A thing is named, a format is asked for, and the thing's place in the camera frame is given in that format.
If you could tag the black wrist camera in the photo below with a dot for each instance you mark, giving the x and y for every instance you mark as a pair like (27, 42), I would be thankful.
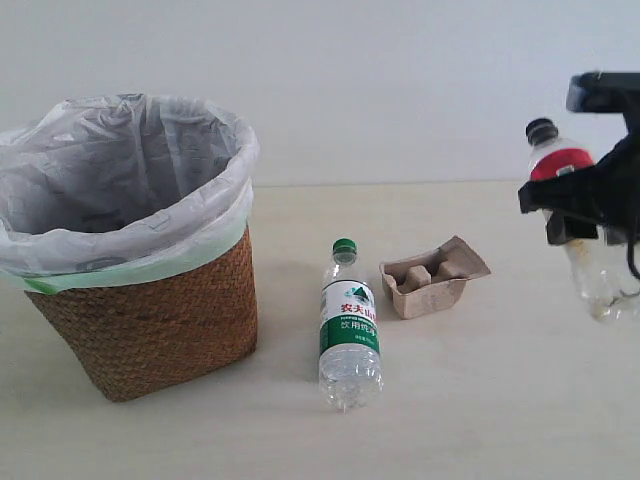
(603, 92)

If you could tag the translucent white bin liner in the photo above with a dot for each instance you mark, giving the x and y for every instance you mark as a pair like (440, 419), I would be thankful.
(122, 190)

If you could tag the red label soda bottle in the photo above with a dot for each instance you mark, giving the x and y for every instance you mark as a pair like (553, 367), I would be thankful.
(599, 270)

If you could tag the brown woven wicker waste basket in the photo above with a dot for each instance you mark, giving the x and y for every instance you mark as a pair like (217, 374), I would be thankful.
(135, 340)

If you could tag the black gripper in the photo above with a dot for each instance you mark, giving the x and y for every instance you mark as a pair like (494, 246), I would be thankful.
(571, 193)

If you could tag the green label water bottle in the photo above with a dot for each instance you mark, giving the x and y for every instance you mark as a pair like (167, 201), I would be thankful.
(349, 365)

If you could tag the brown pulp cardboard tray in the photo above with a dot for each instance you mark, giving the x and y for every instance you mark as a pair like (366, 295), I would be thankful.
(433, 281)

